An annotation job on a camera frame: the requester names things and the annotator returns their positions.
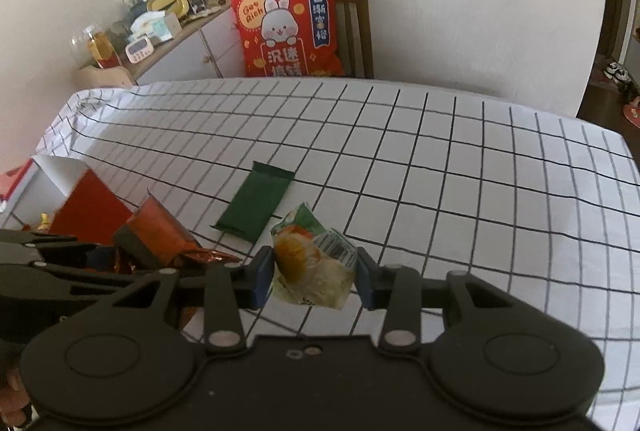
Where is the brown wooden chair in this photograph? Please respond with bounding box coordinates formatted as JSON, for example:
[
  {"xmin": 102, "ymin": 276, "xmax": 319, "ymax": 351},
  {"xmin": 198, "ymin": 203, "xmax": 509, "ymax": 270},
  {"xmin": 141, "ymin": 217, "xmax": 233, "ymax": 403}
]
[{"xmin": 270, "ymin": 0, "xmax": 375, "ymax": 79}]

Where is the white checked tablecloth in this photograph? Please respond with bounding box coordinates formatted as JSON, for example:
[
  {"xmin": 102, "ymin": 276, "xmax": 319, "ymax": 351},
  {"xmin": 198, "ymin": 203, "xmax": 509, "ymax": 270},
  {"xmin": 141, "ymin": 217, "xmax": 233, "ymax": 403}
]
[{"xmin": 35, "ymin": 78, "xmax": 640, "ymax": 431}]

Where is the red and white cardboard box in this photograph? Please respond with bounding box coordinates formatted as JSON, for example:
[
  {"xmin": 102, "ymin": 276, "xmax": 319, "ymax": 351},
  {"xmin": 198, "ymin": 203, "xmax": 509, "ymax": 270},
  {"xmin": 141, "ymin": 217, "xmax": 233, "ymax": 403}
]
[{"xmin": 0, "ymin": 155, "xmax": 134, "ymax": 248}]

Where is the white kitchen timer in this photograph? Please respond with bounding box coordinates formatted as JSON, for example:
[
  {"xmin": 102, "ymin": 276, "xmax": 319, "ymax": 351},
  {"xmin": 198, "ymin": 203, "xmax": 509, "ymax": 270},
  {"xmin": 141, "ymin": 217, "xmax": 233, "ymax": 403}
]
[{"xmin": 125, "ymin": 37, "xmax": 154, "ymax": 64}]

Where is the row of shoes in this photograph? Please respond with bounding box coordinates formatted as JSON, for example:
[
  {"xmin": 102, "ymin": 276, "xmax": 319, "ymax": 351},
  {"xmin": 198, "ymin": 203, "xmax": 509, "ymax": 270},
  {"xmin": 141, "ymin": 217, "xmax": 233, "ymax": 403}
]
[{"xmin": 602, "ymin": 26, "xmax": 640, "ymax": 130}]

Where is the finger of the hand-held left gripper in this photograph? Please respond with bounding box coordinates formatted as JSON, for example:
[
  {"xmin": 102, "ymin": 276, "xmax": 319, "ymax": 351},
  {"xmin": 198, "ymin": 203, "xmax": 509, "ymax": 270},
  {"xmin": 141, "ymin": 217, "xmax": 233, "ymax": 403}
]
[
  {"xmin": 0, "ymin": 228, "xmax": 79, "ymax": 262},
  {"xmin": 0, "ymin": 261, "xmax": 171, "ymax": 298}
]

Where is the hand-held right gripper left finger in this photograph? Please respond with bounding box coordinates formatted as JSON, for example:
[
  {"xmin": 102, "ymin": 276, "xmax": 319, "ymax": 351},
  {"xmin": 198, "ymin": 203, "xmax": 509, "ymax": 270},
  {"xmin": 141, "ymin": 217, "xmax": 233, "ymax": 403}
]
[{"xmin": 102, "ymin": 245, "xmax": 275, "ymax": 355}]

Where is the brown wooden door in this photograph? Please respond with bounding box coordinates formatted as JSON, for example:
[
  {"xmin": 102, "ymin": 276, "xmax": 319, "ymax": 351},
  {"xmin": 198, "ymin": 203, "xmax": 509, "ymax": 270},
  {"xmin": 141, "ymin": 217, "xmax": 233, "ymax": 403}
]
[{"xmin": 575, "ymin": 0, "xmax": 640, "ymax": 122}]

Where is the white tissue pack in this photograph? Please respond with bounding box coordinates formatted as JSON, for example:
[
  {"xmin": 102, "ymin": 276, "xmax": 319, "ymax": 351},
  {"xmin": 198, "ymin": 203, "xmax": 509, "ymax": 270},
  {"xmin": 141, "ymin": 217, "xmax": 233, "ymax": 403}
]
[{"xmin": 131, "ymin": 11, "xmax": 181, "ymax": 43}]

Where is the red rabbit print pillow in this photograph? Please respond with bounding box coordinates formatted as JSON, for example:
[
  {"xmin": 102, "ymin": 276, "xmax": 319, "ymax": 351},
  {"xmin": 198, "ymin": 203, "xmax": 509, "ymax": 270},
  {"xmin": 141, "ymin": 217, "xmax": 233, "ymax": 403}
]
[{"xmin": 231, "ymin": 0, "xmax": 347, "ymax": 78}]

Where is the green orange bun packet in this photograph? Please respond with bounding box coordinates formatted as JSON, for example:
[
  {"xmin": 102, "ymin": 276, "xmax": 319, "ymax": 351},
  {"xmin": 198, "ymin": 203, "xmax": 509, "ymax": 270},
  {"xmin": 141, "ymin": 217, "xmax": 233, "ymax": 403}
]
[{"xmin": 270, "ymin": 202, "xmax": 359, "ymax": 311}]

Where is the white sideboard cabinet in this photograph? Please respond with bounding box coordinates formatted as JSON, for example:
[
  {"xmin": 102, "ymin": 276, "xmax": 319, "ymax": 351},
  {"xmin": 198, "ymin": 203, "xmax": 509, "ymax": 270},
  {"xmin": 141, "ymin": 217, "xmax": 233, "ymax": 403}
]
[{"xmin": 120, "ymin": 0, "xmax": 251, "ymax": 86}]

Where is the brown red snack bag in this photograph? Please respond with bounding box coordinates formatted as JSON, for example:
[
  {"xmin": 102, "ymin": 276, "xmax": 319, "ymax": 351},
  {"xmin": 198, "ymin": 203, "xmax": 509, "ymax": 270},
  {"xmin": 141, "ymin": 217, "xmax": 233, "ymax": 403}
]
[{"xmin": 111, "ymin": 192, "xmax": 242, "ymax": 275}]

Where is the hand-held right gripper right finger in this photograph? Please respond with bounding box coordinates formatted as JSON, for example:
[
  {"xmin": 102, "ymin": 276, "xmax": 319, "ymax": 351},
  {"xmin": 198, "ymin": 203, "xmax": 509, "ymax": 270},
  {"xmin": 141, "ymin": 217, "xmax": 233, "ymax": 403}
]
[{"xmin": 356, "ymin": 246, "xmax": 507, "ymax": 355}]

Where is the bottle of yellow drink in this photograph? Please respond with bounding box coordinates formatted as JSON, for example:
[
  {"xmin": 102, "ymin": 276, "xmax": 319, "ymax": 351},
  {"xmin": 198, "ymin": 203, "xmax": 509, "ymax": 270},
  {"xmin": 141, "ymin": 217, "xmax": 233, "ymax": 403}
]
[{"xmin": 82, "ymin": 26, "xmax": 121, "ymax": 68}]

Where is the person's left hand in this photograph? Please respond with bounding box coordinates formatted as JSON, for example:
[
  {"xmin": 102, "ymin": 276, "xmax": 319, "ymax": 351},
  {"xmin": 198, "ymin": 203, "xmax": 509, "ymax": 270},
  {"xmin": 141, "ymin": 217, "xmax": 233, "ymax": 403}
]
[{"xmin": 0, "ymin": 342, "xmax": 32, "ymax": 429}]

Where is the yellow box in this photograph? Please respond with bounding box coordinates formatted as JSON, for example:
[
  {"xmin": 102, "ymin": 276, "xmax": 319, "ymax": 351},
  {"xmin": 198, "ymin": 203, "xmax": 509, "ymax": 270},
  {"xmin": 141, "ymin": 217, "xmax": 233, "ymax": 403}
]
[{"xmin": 146, "ymin": 0, "xmax": 190, "ymax": 20}]

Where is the dark green snack packet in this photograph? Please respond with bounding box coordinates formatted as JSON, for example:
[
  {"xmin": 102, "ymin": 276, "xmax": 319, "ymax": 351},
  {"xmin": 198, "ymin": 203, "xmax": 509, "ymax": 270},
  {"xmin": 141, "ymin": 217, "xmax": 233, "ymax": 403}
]
[{"xmin": 210, "ymin": 161, "xmax": 296, "ymax": 242}]

